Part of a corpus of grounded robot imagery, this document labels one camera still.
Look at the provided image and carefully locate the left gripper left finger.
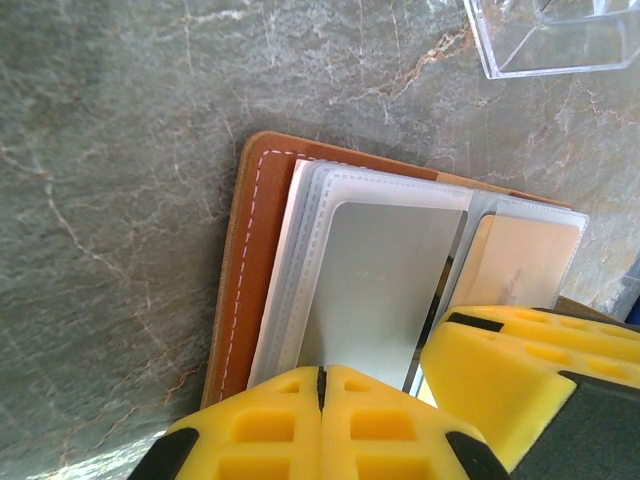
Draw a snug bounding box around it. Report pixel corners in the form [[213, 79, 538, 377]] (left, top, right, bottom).
[[127, 365, 322, 480]]

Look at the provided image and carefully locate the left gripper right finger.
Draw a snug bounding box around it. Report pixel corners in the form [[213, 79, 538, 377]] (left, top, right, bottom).
[[320, 363, 512, 480]]

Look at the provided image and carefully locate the silver card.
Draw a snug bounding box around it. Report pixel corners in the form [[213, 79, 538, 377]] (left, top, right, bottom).
[[297, 201, 470, 396]]

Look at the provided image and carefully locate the brown leather card holder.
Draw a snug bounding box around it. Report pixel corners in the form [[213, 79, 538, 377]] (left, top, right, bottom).
[[199, 129, 626, 411]]

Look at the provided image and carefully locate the beige card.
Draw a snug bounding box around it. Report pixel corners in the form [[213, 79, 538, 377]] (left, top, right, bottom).
[[457, 213, 584, 307]]

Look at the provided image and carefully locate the clear acrylic card organizer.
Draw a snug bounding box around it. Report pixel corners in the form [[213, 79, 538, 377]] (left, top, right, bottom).
[[462, 0, 640, 81]]

